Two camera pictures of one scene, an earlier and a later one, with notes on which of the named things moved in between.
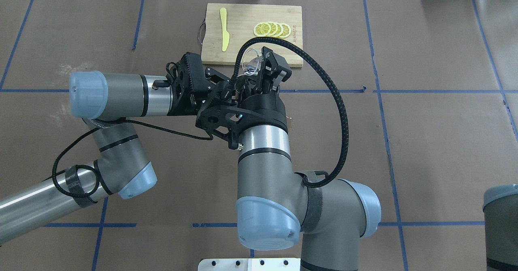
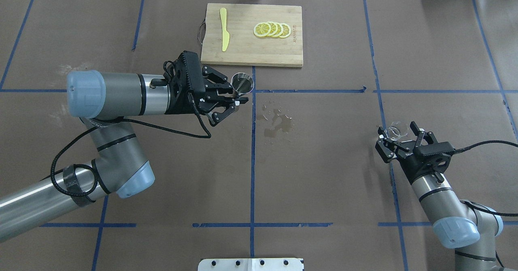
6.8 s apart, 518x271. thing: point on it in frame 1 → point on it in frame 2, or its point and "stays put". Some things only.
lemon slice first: x=286 y=30 stays put
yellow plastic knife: x=226 y=37 stays put
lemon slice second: x=279 y=29 stays put
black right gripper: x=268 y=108 → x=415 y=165
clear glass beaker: x=250 y=61 → x=397 y=130
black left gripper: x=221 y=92 stays put
